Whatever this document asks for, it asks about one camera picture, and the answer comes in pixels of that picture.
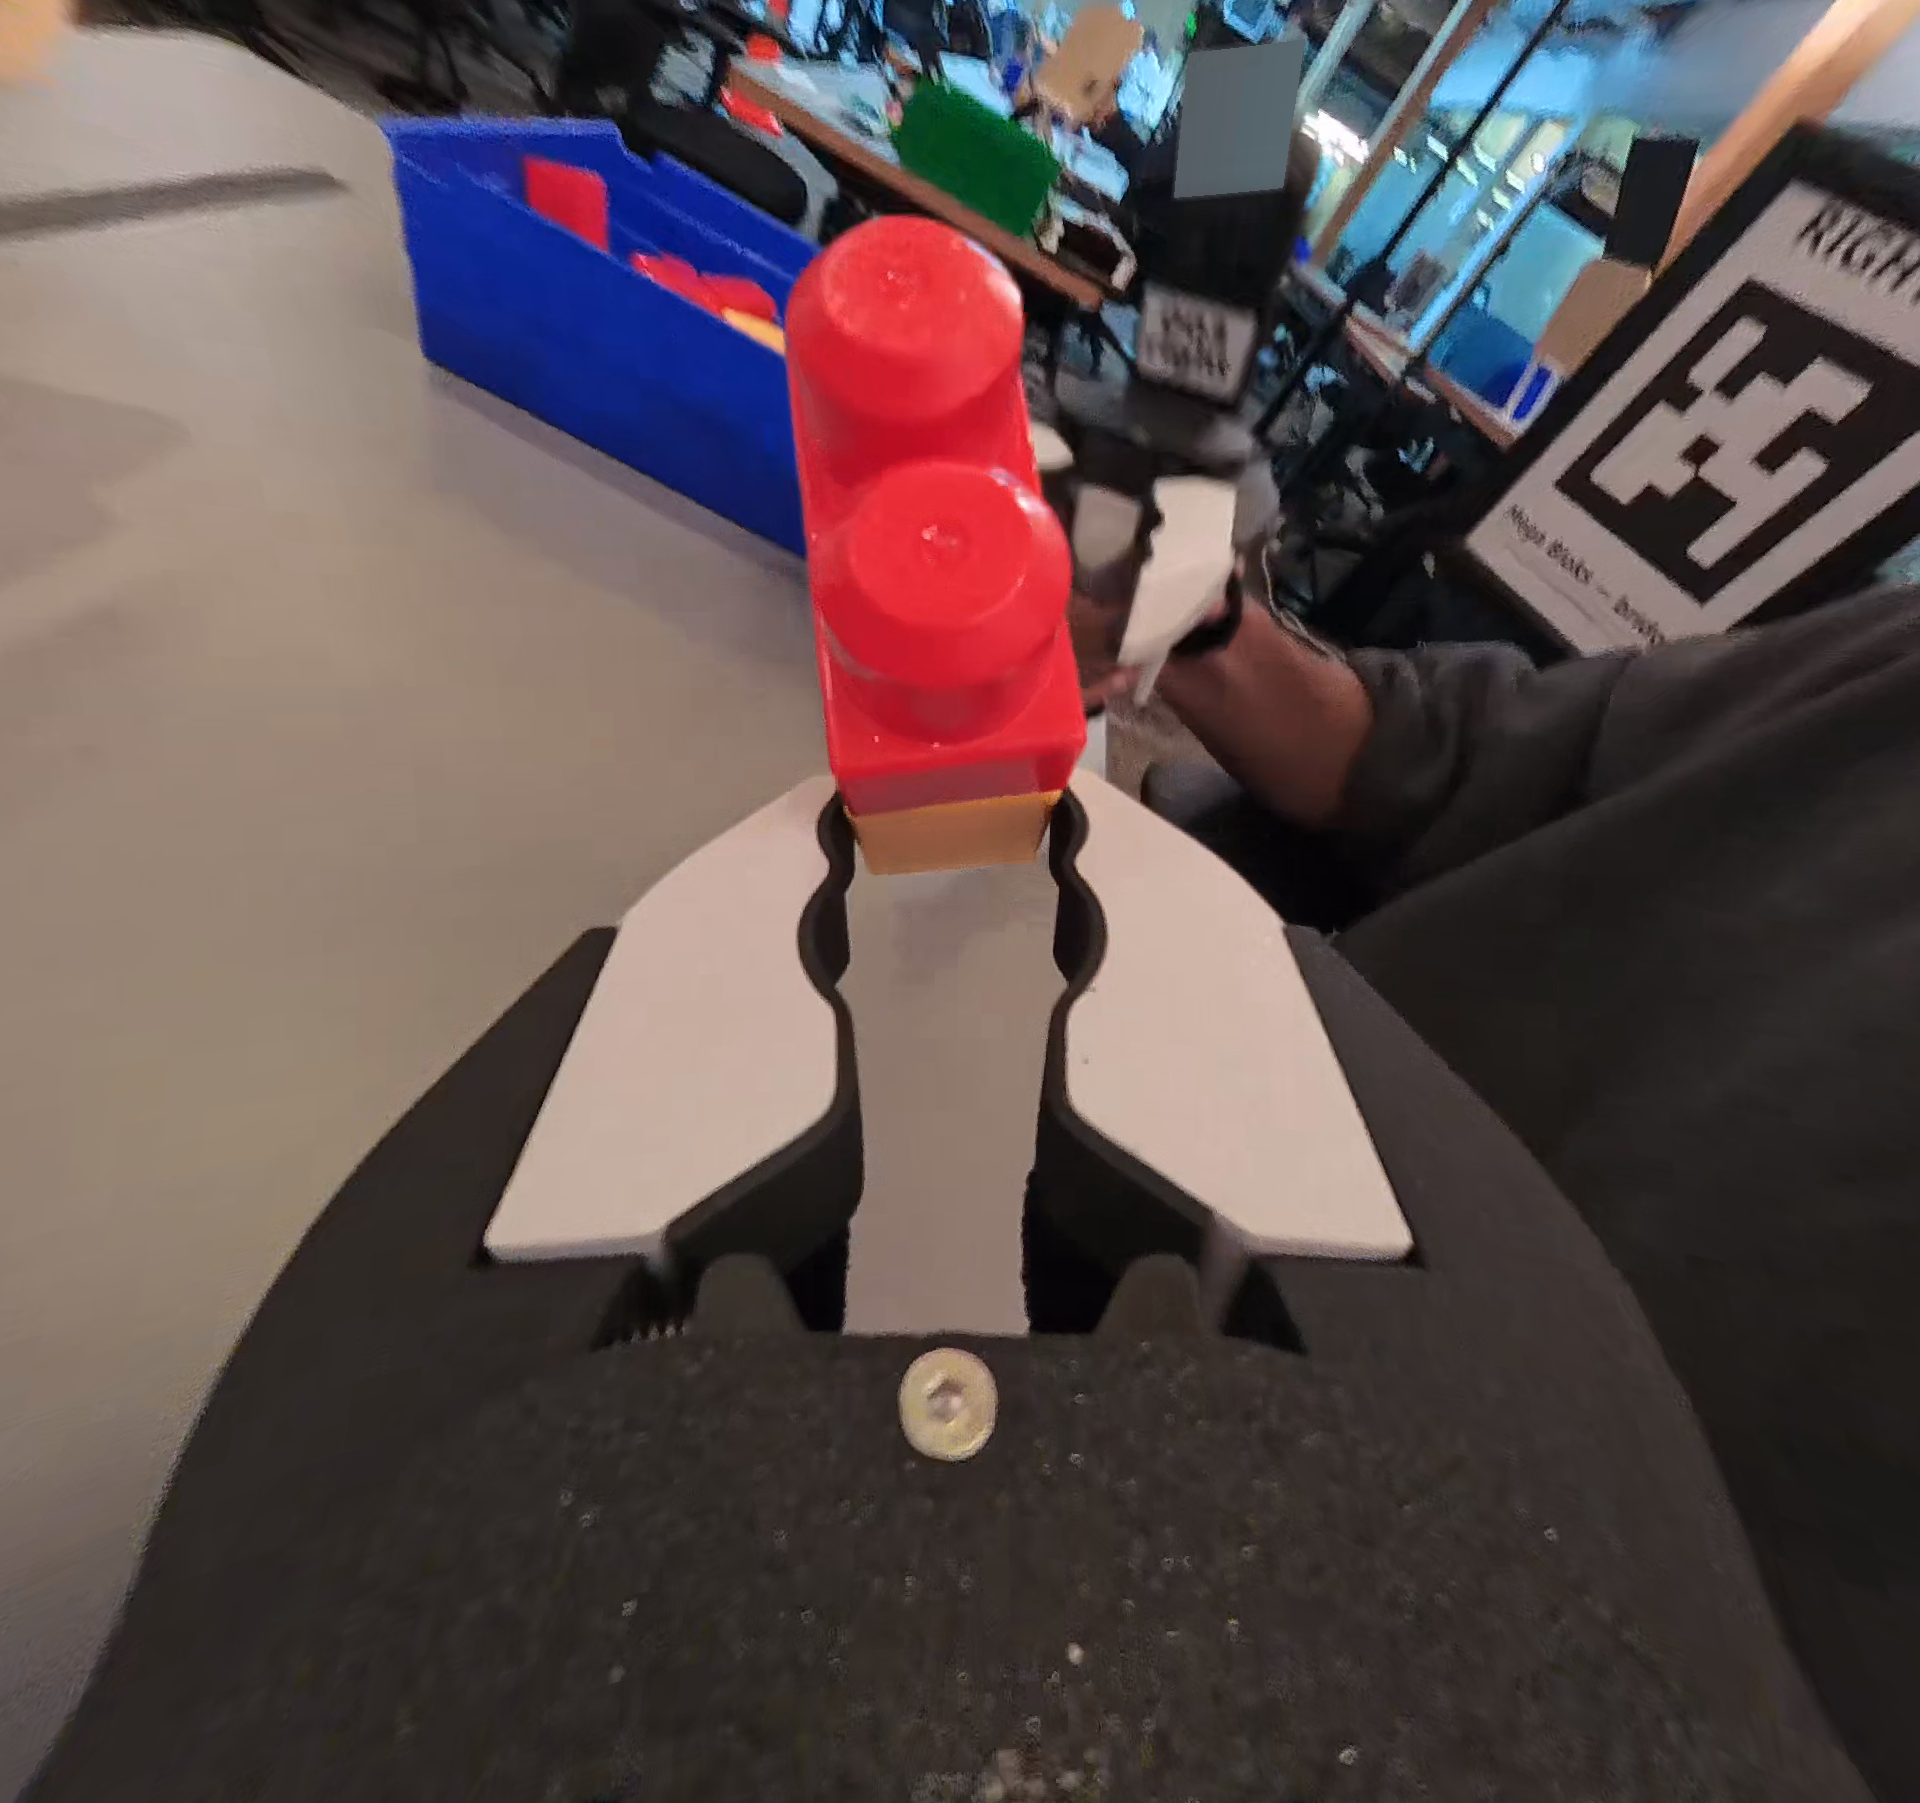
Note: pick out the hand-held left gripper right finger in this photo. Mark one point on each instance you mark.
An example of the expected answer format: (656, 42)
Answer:
(1230, 1068)

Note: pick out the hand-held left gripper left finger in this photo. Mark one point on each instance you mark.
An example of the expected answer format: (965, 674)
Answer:
(675, 1068)

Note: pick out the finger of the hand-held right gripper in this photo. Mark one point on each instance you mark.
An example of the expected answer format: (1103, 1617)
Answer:
(1100, 528)
(1185, 572)

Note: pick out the red two-stud toy block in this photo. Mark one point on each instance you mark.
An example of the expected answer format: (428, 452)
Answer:
(564, 206)
(695, 287)
(930, 560)

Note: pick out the yellow toy block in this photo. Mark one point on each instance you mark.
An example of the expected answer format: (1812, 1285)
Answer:
(950, 832)
(753, 331)

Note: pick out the blue plastic bin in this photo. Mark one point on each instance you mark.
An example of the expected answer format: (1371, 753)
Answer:
(600, 361)

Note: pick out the person's right forearm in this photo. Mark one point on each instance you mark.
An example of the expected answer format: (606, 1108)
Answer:
(1299, 731)

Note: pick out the grey desk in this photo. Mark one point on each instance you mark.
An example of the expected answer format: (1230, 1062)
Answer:
(302, 632)

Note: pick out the person's right hand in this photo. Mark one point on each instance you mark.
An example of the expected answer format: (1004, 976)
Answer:
(1215, 686)

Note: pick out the wooden background table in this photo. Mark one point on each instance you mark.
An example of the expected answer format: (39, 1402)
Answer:
(930, 206)

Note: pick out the green box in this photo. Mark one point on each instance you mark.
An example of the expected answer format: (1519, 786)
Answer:
(974, 154)

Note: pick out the cardboard box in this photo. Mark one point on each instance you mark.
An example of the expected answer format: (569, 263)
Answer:
(1097, 55)

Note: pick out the black tripod stand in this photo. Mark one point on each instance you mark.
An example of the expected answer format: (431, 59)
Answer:
(1471, 154)

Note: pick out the black office chair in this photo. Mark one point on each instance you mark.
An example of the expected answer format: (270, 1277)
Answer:
(720, 168)

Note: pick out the black white marker poster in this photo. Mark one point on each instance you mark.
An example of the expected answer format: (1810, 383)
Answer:
(1728, 423)

